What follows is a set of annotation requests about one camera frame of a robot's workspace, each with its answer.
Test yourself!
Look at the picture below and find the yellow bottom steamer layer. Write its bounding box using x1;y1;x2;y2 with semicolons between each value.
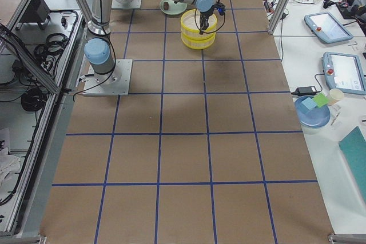
181;34;216;50

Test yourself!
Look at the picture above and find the blue sponge block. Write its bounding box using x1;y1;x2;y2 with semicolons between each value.
300;97;317;113

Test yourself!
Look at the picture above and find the black cable bundle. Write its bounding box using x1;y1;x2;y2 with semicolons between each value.
20;88;46;113

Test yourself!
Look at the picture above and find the beige cup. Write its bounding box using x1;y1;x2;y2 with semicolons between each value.
327;88;344;106

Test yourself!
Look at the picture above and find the blue plate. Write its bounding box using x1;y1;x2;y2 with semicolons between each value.
295;96;331;129

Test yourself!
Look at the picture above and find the light green plate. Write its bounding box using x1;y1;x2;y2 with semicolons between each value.
160;0;188;15

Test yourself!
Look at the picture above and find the black power adapter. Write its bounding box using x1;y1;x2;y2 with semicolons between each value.
291;86;318;97

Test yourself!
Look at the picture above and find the aluminium frame post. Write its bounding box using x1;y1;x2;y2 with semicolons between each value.
268;0;300;37

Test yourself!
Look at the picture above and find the lower teach pendant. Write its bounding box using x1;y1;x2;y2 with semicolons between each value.
322;52;365;95

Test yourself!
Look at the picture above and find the teal board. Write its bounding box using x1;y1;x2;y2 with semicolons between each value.
339;126;365;174

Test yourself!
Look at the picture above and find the teach pendant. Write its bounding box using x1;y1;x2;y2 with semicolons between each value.
304;12;353;44
322;52;365;95

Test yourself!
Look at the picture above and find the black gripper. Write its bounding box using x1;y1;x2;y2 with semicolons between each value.
199;5;215;34

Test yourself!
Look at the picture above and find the yellow steamer layer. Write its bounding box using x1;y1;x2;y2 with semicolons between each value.
180;9;217;40
181;34;216;50

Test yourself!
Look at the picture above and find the upper teach pendant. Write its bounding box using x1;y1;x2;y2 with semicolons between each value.
304;12;353;44

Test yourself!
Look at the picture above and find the yellow top steamer layer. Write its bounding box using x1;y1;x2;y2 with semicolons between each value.
180;9;217;40

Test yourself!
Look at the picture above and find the aluminium side rail frame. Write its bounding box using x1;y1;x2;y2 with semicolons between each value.
1;0;89;242

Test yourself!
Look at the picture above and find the green sponge block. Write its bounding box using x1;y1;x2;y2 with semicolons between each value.
312;93;329;108

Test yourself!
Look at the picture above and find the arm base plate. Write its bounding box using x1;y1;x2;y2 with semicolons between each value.
112;0;142;10
82;59;133;96

